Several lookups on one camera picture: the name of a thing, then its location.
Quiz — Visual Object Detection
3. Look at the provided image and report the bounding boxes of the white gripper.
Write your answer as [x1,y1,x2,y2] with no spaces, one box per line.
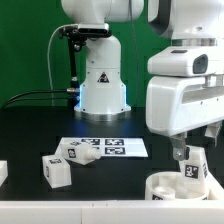
[146,76,224,161]

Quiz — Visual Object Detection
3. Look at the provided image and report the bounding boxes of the white round stool seat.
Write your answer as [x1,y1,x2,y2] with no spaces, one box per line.
[145,172,209,201]

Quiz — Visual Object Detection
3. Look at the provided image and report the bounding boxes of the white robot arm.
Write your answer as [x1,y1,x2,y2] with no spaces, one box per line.
[61,0,224,160]

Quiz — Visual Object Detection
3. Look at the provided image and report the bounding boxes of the white L-shaped fence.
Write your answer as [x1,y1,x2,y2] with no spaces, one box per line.
[0,160,224,224]

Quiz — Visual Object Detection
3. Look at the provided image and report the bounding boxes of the white marker sheet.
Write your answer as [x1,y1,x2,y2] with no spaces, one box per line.
[55,137,148,157]

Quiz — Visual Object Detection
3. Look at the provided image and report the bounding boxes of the white left fence block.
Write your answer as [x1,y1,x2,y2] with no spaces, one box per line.
[0,160,8,187]

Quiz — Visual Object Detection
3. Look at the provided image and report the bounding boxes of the black camera stand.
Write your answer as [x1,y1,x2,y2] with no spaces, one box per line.
[59,23,112,108]

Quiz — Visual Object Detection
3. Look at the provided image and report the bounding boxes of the white cable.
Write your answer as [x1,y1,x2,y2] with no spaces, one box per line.
[46,25,73,108]

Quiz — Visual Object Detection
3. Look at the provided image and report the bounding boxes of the black cables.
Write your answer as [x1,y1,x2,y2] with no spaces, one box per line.
[1,87,81,110]

